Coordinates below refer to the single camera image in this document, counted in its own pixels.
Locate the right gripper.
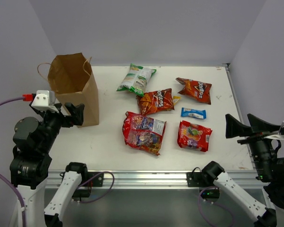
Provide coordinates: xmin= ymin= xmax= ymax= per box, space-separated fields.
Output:
xmin=227 ymin=112 xmax=284 ymax=180

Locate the brown paper bag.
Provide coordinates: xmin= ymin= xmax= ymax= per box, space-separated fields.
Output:
xmin=47 ymin=52 xmax=99 ymax=127

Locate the red fruit candy bag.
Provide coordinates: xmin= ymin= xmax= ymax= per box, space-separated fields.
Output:
xmin=177 ymin=121 xmax=213 ymax=152

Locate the red Doritos chip bag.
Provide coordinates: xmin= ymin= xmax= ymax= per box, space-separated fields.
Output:
xmin=136 ymin=88 xmax=174 ymax=116
xmin=176 ymin=78 xmax=212 ymax=105

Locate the blue snack bar wrapper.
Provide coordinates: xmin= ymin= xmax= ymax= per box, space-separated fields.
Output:
xmin=181 ymin=107 xmax=206 ymax=120

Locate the red cookie snack bag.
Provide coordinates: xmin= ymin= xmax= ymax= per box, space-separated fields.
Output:
xmin=122 ymin=112 xmax=167 ymax=156

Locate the green snack bag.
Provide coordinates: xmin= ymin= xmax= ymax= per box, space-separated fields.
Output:
xmin=117 ymin=63 xmax=157 ymax=97

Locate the yellow snack bar wrapper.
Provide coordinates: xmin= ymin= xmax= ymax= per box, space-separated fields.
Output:
xmin=173 ymin=96 xmax=181 ymax=105

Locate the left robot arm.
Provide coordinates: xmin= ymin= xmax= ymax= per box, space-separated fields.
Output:
xmin=9 ymin=103 xmax=89 ymax=227

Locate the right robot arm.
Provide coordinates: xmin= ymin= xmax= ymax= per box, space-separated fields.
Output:
xmin=201 ymin=113 xmax=284 ymax=227

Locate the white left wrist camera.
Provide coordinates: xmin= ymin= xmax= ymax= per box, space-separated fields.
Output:
xmin=31 ymin=90 xmax=59 ymax=113

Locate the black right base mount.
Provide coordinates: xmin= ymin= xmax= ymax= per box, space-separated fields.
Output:
xmin=186 ymin=167 xmax=220 ymax=201

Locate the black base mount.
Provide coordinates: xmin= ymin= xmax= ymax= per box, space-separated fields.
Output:
xmin=186 ymin=167 xmax=220 ymax=201
xmin=72 ymin=172 xmax=104 ymax=201

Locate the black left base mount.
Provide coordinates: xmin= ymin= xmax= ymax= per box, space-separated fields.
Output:
xmin=72 ymin=172 xmax=104 ymax=201

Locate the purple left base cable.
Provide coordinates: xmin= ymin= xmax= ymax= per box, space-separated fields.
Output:
xmin=71 ymin=171 xmax=115 ymax=204

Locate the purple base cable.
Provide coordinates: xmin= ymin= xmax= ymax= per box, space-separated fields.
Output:
xmin=197 ymin=186 xmax=235 ymax=227
xmin=71 ymin=171 xmax=115 ymax=204

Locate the aluminium front rail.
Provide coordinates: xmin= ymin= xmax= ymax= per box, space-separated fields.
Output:
xmin=46 ymin=169 xmax=268 ymax=190

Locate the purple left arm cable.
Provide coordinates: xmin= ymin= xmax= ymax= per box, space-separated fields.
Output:
xmin=0 ymin=94 xmax=34 ymax=227

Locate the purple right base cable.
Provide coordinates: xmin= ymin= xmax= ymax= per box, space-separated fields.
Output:
xmin=197 ymin=186 xmax=235 ymax=227

